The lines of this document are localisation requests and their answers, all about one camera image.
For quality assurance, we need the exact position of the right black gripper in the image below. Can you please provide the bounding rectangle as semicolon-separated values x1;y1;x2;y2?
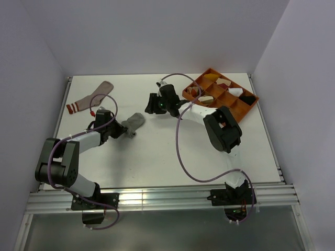
144;94;170;115

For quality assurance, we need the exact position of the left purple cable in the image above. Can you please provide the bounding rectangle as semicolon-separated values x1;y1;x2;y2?
48;94;120;231

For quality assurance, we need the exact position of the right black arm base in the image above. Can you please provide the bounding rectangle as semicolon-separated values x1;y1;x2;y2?
207;185;256;222

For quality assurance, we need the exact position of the red beige rolled sock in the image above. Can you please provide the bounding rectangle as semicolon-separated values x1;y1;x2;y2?
216;78;231;88

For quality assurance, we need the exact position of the orange compartment tray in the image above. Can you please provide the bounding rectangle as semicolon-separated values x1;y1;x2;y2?
182;68;263;134

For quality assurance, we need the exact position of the white rolled sock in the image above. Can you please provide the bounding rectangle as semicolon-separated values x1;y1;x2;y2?
228;88;244;97

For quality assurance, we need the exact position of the purple cable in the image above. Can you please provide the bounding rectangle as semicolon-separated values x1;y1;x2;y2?
161;73;256;225
48;94;120;231

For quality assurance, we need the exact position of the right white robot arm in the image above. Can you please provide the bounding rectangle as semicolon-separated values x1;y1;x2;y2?
144;82;250;204

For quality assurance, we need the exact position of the beige brown rolled sock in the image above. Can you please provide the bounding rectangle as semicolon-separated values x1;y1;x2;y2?
198;95;214;106

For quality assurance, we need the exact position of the beige sock with red stripes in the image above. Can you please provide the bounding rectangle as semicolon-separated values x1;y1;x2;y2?
66;81;114;115

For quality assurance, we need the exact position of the aluminium frame rail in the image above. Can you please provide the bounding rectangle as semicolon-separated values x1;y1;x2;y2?
25;184;300;214

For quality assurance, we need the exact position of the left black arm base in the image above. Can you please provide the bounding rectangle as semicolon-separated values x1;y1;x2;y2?
71;192;120;231

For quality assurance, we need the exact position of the black rolled sock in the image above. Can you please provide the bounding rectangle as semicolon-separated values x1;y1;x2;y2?
239;96;256;106

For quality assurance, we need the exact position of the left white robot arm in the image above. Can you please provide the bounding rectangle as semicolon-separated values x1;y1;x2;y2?
35;109;127;209

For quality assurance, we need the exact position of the brown patterned rolled sock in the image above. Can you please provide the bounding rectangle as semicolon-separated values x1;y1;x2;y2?
187;86;203;97

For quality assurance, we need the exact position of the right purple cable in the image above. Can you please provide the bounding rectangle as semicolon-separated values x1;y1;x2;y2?
161;73;256;225

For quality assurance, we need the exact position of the grey sock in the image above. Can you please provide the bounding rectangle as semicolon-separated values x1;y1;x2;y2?
121;112;146;139

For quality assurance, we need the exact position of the yellow rolled sock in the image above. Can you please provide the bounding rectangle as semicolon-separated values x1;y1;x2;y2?
204;73;220;82

